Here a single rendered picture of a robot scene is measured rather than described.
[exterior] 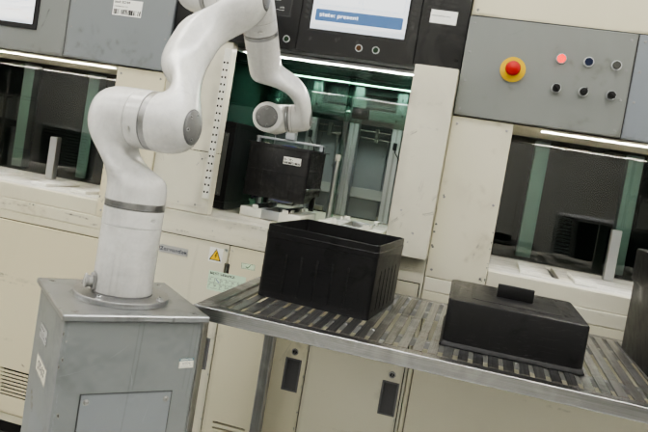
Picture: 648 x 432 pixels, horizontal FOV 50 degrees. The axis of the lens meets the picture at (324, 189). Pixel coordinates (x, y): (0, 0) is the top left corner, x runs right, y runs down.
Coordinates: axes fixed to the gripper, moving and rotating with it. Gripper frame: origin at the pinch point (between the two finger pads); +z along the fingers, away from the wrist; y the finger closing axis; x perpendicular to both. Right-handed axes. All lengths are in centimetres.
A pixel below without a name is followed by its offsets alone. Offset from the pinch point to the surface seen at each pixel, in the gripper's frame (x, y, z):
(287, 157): -10.7, 1.5, 4.3
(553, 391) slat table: -44, 73, -87
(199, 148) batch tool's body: -12.2, -23.3, -12.0
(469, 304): -33, 57, -73
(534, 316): -33, 70, -74
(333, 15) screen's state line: 32.4, 11.6, -17.0
